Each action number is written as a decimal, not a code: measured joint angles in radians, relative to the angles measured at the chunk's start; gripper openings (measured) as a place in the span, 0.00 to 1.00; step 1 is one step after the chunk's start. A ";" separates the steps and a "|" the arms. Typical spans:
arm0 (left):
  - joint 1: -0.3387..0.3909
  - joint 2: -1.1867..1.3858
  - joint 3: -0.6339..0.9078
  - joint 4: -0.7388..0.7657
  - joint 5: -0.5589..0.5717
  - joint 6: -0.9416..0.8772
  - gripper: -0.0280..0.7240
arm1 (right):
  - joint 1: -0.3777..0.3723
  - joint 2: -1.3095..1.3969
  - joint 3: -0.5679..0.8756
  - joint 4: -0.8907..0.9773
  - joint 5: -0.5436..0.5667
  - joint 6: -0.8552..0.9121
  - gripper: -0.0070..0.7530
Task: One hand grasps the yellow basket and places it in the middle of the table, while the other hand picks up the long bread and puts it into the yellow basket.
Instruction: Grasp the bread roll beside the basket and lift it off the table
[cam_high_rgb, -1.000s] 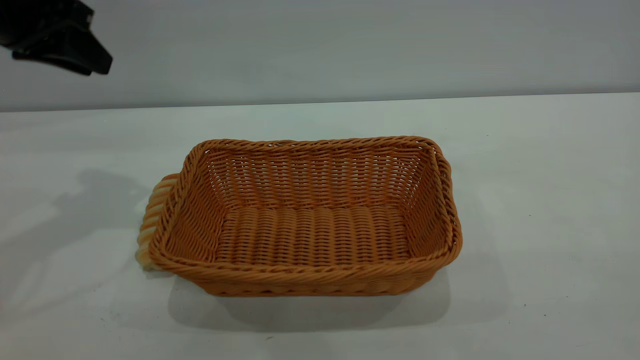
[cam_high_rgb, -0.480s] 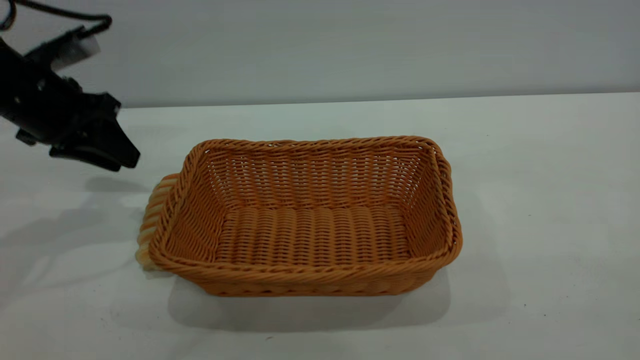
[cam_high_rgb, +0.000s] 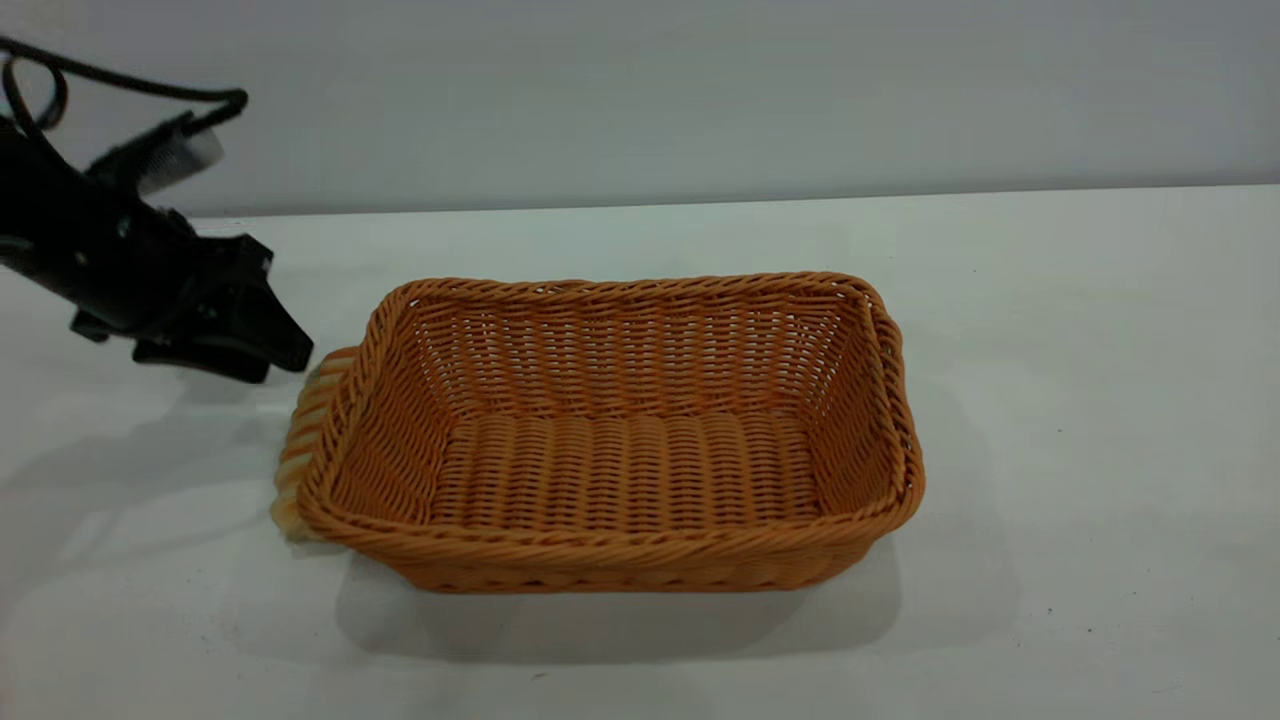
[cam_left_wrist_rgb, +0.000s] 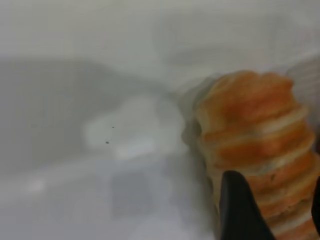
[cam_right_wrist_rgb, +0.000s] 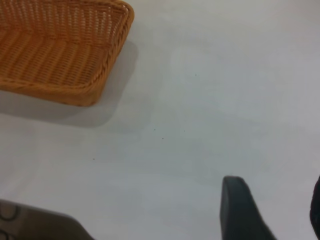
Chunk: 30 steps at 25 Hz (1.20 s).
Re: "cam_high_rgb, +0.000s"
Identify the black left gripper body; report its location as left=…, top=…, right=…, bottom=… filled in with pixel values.
left=30, top=150, right=274, bottom=342

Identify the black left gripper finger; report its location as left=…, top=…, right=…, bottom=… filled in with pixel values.
left=134, top=335, right=271, bottom=384
left=200, top=283, right=314, bottom=372

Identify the striped orange bread roll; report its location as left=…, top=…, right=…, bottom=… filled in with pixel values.
left=270, top=345, right=359, bottom=542

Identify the orange woven wicker basket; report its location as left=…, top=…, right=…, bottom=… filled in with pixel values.
left=297, top=271, right=926, bottom=595

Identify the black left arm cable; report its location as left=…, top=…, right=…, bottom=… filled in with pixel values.
left=0, top=37, right=249, bottom=136

